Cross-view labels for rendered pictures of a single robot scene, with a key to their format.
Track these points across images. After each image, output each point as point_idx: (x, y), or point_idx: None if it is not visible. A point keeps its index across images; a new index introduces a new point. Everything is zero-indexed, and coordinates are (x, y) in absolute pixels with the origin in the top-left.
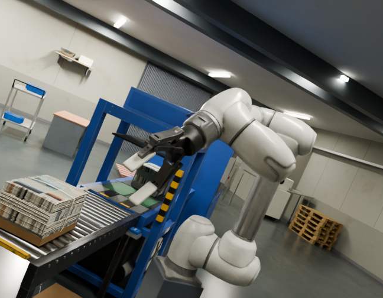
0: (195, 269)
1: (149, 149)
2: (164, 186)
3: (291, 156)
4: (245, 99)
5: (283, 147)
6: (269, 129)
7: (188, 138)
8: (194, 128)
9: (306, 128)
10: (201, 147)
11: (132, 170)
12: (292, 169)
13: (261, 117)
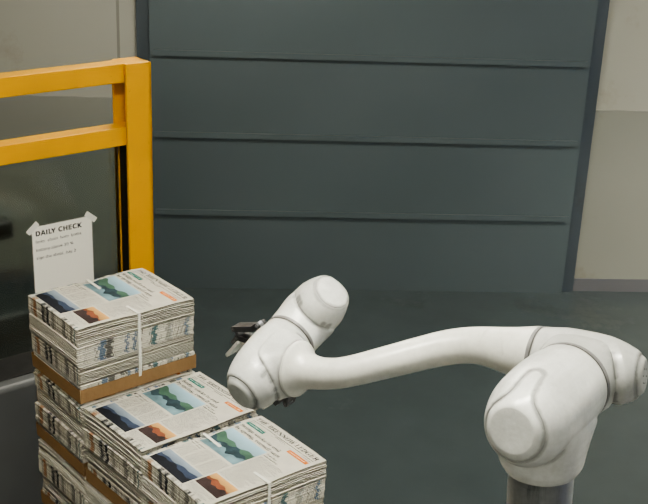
0: None
1: (234, 337)
2: (286, 400)
3: (233, 365)
4: (300, 290)
5: (239, 353)
6: (274, 332)
7: None
8: None
9: (501, 382)
10: None
11: (225, 354)
12: (233, 387)
13: (523, 353)
